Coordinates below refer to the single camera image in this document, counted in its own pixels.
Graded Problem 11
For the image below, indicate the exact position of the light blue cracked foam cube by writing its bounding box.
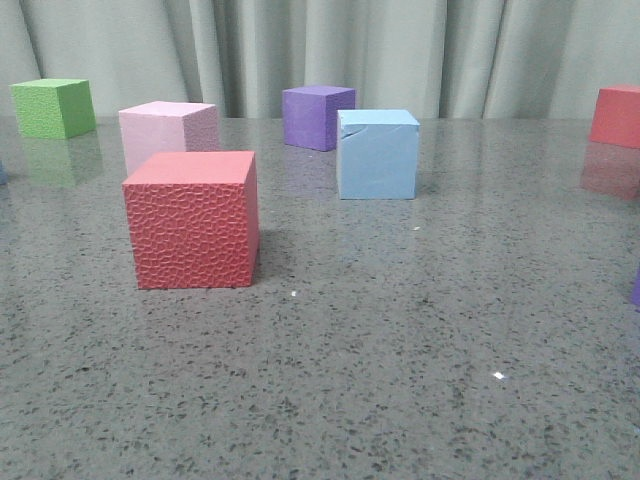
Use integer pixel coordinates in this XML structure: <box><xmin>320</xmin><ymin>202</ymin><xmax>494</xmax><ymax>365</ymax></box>
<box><xmin>336</xmin><ymin>109</ymin><xmax>420</xmax><ymax>199</ymax></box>

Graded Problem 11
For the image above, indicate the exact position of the dark purple foam cube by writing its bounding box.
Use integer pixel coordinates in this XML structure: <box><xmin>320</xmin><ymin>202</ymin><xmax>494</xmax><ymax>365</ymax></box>
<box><xmin>282</xmin><ymin>85</ymin><xmax>356</xmax><ymax>151</ymax></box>

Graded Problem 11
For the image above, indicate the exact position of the red textured foam cube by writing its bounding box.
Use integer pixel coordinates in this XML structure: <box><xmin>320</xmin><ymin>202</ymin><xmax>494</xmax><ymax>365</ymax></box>
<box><xmin>122</xmin><ymin>151</ymin><xmax>259</xmax><ymax>289</ymax></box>

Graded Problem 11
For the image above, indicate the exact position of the pink foam cube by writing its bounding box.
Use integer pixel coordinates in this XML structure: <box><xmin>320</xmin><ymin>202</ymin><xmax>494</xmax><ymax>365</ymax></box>
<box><xmin>119</xmin><ymin>101</ymin><xmax>220</xmax><ymax>174</ymax></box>

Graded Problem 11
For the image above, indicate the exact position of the grey curtain backdrop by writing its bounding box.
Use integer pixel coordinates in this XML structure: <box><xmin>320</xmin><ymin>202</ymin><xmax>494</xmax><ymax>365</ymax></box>
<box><xmin>1</xmin><ymin>1</ymin><xmax>639</xmax><ymax>119</ymax></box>

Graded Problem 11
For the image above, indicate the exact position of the green foam cube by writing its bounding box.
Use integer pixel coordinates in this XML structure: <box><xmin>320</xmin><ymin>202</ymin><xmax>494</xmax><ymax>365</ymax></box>
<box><xmin>10</xmin><ymin>79</ymin><xmax>96</xmax><ymax>139</ymax></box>

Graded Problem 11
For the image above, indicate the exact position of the red foam cube right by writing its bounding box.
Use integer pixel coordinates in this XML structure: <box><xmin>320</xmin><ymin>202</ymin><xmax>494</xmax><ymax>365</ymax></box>
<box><xmin>589</xmin><ymin>84</ymin><xmax>640</xmax><ymax>149</ymax></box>

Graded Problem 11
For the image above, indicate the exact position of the light purple foam cube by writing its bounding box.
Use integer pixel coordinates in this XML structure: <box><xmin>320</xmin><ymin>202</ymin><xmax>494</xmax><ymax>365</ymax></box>
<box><xmin>630</xmin><ymin>269</ymin><xmax>640</xmax><ymax>307</ymax></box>

